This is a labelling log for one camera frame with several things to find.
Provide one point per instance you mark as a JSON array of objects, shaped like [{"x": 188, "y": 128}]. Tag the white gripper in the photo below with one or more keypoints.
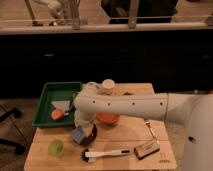
[{"x": 83, "y": 119}]

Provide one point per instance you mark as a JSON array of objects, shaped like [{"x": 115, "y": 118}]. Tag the blue sponge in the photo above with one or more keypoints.
[{"x": 78, "y": 135}]

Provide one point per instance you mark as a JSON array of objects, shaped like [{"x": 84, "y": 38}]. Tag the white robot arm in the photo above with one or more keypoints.
[{"x": 194, "y": 111}]

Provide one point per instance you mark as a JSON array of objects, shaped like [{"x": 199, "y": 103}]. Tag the orange bowl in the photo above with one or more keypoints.
[{"x": 108, "y": 119}]

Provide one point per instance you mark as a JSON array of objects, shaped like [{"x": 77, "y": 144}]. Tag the grey cloth piece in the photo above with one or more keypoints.
[{"x": 63, "y": 105}]

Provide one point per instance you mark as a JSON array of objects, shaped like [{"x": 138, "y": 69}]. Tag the orange toy carrot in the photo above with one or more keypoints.
[{"x": 57, "y": 115}]

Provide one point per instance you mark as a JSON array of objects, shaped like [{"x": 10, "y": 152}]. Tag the green plastic tray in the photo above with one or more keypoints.
[{"x": 56, "y": 95}]

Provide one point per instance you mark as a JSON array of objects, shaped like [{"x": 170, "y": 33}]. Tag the small green cup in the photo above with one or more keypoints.
[{"x": 56, "y": 148}]

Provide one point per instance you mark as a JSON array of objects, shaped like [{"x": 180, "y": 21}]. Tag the white dish brush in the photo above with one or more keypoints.
[{"x": 90, "y": 156}]

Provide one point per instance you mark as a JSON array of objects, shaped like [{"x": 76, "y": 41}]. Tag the white paper cup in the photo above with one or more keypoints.
[{"x": 107, "y": 86}]

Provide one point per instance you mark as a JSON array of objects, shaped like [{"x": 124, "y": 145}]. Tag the dark brown grape bunch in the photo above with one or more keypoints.
[{"x": 127, "y": 93}]

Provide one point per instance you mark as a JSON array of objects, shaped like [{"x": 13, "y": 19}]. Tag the black office chair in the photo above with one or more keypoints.
[{"x": 11, "y": 114}]

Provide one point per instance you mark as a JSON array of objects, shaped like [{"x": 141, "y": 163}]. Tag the metal fork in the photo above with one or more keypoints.
[{"x": 148, "y": 124}]

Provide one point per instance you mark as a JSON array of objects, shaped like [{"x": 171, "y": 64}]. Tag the wooden block brush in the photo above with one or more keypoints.
[{"x": 146, "y": 149}]

